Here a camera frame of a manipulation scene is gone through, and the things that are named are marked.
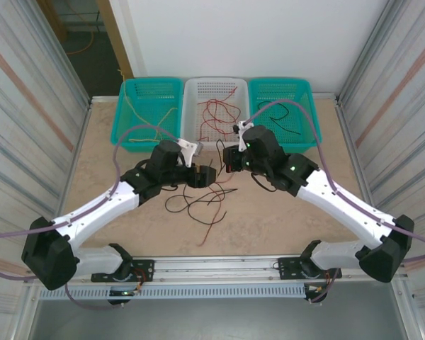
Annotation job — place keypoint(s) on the grey metal sheet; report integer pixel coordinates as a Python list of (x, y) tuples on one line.
[(216, 322)]

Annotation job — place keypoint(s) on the white plastic basket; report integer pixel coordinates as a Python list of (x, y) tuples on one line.
[(216, 85)]

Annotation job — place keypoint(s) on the teal plastic basket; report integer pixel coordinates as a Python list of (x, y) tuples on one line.
[(269, 88), (148, 99)]

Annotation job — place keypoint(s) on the wooden door frame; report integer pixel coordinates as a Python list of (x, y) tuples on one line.
[(115, 35)]

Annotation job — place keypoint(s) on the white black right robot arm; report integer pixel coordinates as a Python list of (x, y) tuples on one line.
[(343, 209)]

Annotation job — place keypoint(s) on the wooden board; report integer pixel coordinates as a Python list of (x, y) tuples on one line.
[(55, 17)]

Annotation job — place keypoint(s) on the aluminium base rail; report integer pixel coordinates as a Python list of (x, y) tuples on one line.
[(216, 269)]

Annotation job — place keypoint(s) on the corrugated enclosure side panel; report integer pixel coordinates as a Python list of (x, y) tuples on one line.
[(14, 106), (411, 106)]

